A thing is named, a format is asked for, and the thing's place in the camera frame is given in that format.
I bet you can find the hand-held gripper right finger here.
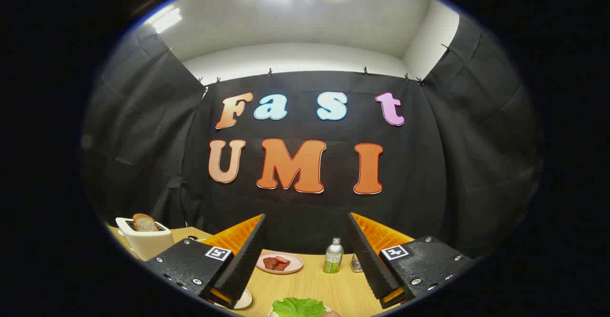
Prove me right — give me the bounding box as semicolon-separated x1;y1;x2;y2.
347;212;477;309

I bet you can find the brown bread slice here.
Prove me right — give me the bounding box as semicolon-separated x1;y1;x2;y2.
132;214;160;232

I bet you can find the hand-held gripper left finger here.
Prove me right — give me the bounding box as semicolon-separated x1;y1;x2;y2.
144;213;266;309

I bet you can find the white square dish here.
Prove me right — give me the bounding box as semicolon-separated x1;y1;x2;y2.
268;305;332;317

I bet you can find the ceiling light panel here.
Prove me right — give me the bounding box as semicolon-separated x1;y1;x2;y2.
152;6;183;34

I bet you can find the white round plate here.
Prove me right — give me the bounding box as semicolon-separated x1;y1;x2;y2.
214;288;253;310

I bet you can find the silver bottle with green label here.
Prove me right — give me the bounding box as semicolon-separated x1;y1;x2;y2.
323;237;344;274

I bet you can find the green lettuce leaf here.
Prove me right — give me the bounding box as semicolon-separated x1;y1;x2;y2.
272;297;327;317

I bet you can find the white toaster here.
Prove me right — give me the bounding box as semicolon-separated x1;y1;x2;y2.
115;217;175;262

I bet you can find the pink plate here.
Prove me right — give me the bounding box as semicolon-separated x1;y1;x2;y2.
256;252;304;275

